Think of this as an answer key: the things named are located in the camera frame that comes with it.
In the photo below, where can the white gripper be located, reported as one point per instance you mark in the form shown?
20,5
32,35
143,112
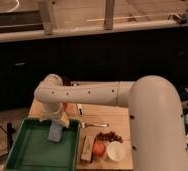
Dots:
56,112

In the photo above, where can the white bowl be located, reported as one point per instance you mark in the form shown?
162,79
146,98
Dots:
115,151

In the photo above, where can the green plastic tray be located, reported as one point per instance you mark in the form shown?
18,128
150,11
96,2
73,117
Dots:
32,151

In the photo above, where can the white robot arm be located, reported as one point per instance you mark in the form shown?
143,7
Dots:
156,117

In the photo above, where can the blue sponge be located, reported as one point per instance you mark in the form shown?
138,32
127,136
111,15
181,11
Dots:
55,132

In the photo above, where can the wooden railing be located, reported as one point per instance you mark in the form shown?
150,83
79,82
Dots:
39,19

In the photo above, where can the orange fruit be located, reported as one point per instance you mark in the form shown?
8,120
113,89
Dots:
98,148

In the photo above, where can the silver fork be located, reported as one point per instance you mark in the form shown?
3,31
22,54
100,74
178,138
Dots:
85,125

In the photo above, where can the bunch of dark grapes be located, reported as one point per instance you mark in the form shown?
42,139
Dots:
110,136

